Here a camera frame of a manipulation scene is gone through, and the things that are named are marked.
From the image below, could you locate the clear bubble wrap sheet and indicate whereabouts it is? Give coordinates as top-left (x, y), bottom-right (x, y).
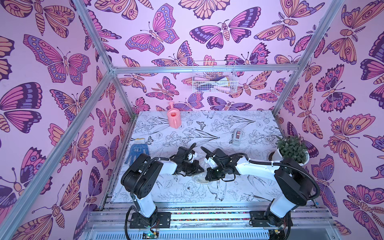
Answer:
top-left (191, 159), bottom-right (211, 185)

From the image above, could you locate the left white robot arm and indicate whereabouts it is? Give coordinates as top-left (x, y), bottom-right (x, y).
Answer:
top-left (121, 154), bottom-right (204, 218)

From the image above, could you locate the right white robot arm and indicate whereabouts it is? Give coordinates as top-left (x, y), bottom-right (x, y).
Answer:
top-left (205, 155), bottom-right (320, 219)

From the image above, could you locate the tape dispenser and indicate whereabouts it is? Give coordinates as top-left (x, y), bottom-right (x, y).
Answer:
top-left (232, 129), bottom-right (243, 146)

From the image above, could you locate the blue dotted work glove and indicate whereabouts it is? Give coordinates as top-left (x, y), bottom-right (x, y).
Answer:
top-left (124, 138), bottom-right (150, 166)

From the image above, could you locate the pink plastic watering can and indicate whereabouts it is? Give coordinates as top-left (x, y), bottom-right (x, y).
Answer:
top-left (167, 102), bottom-right (182, 129)

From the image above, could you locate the green potted plant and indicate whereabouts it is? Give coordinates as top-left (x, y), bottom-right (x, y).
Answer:
top-left (271, 136), bottom-right (310, 166)

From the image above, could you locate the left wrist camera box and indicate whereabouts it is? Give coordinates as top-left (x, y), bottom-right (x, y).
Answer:
top-left (175, 146), bottom-right (197, 163)

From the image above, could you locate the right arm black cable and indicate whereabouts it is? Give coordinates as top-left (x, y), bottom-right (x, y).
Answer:
top-left (200, 146), bottom-right (321, 240)

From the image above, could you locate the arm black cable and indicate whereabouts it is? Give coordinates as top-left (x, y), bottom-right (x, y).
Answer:
top-left (200, 146), bottom-right (321, 240)
top-left (124, 142), bottom-right (197, 240)

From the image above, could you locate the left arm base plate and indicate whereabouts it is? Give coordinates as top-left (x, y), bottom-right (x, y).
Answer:
top-left (129, 211), bottom-right (171, 229)

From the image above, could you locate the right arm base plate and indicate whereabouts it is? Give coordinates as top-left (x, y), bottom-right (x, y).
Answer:
top-left (249, 211), bottom-right (293, 229)

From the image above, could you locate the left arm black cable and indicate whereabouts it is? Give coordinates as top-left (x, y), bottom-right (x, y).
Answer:
top-left (124, 142), bottom-right (197, 240)

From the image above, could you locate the white wire wall basket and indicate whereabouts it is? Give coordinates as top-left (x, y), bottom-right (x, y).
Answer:
top-left (191, 60), bottom-right (239, 94)

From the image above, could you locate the aluminium frame post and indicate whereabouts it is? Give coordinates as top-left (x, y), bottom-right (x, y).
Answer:
top-left (73, 0), bottom-right (135, 118)

